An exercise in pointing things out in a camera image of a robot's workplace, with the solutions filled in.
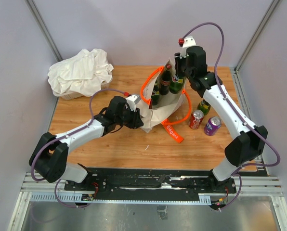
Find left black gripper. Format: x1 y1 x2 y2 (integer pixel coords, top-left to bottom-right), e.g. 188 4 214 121
116 105 144 129

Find canvas tote bag orange handles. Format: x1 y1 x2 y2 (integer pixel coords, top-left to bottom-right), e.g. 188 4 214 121
137 60 192 143

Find green bottle gold foil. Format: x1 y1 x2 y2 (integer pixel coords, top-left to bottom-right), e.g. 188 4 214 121
197 99 211 116

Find red cola can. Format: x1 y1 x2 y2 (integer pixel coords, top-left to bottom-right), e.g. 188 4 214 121
188 110 204 129

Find purple soda can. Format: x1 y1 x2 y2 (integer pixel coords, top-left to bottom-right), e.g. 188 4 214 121
204 116 222 136

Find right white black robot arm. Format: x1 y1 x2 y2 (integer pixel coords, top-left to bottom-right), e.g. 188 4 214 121
175 45 268 193

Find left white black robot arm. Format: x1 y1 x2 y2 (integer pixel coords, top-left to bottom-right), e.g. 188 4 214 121
29 95 143 191

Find cola glass bottle red cap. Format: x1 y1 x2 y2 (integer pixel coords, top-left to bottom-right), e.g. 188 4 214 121
159 64 171 95

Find white crumpled cloth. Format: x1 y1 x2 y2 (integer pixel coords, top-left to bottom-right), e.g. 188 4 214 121
48 49 114 97

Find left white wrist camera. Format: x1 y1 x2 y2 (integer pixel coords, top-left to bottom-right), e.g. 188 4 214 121
124 92 141 112

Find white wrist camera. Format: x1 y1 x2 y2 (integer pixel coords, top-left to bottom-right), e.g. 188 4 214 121
124 92 141 112
178 36 196 58

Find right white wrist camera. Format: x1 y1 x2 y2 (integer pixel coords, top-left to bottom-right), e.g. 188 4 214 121
178 36 196 58

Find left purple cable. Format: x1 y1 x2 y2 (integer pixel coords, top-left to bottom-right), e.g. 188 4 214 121
30 88 129 209

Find purple cable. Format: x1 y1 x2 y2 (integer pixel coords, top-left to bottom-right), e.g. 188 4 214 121
30 88 129 209
184 22 281 212

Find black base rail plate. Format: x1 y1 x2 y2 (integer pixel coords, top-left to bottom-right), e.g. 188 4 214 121
64 167 236 203

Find right aluminium frame post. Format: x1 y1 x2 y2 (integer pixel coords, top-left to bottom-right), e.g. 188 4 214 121
235 0 283 69

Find aluminium frame post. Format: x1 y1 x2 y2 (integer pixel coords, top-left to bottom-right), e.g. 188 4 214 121
235 0 283 69
25 0 62 62

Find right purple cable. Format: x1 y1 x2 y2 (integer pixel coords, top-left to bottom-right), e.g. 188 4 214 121
184 22 281 212

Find left aluminium frame post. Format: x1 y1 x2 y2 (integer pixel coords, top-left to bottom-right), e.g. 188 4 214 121
25 0 62 62

